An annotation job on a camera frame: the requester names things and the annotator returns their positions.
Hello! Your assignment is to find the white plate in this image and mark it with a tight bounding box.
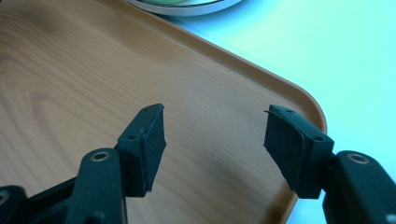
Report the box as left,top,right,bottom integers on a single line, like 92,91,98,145
123,0,244,17

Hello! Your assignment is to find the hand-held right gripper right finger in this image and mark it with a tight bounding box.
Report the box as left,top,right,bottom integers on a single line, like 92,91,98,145
262,105,396,224

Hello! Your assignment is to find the wooden tray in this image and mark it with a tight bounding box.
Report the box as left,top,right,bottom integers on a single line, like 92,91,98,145
0,0,328,224

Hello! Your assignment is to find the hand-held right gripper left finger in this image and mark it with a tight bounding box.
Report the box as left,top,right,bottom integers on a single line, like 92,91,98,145
64,103,167,224

